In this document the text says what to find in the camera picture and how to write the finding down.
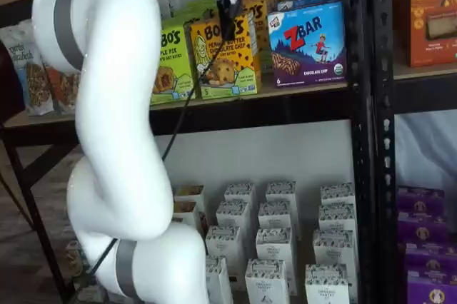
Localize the green Bobo's apple pie box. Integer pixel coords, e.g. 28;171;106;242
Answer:
161;0;219;29
149;24;198;106

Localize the wooden shelf board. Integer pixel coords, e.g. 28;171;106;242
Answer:
392;63;457;81
2;81;350;131

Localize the white organic pantry box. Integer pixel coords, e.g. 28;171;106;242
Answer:
224;183;256;208
244;258;293;304
204;256;233;304
319;182;356;209
313;228;358;270
205;225;246;277
265;180;298;208
317;201;358;234
257;201;299;233
304;263;351;304
215;200;253;230
254;227;296;265

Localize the white box with colourful lid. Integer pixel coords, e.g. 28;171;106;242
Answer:
172;201;201;230
173;184;206;209

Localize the black metal shelf rack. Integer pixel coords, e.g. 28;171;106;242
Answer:
373;0;457;304
0;0;376;304

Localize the large orange cereal box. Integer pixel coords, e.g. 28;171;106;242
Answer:
393;0;457;69

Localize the purple snack box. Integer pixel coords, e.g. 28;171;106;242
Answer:
397;211;448;245
397;185;446;216
406;270;457;304
404;242;457;277

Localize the orange Purely Elizabeth granola bag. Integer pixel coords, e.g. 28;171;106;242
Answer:
40;60;82;115

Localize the blue Purely Elizabeth granola bag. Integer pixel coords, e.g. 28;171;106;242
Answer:
0;19;54;116

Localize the white small cartons group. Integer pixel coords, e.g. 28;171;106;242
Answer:
171;175;358;304

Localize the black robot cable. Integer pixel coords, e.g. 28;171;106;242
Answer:
87;0;248;278

